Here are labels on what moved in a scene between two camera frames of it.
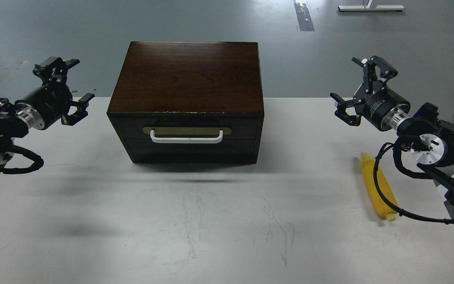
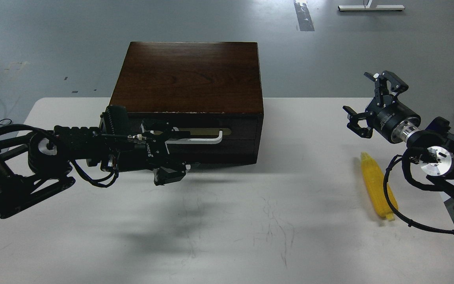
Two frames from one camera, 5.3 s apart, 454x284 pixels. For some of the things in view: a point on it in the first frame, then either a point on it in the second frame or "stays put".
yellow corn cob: [384, 207] stays put
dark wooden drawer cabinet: [188, 102] stays put
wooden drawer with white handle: [190, 129] stays put
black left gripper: [42, 106] to [168, 169]
